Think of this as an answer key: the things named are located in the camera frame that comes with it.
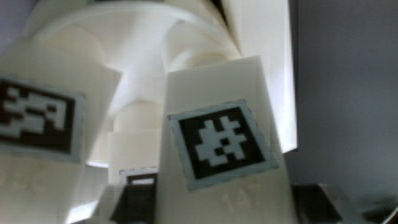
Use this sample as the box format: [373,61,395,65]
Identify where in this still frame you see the white U-shaped fence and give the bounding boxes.
[222,0,297,152]

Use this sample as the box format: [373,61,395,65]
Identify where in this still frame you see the white stool leg with tag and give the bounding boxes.
[108,102,162,185]

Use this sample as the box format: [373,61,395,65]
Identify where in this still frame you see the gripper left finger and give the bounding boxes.
[87,173,160,224]

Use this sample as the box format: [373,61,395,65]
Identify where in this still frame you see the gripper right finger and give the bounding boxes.
[291,183,371,224]

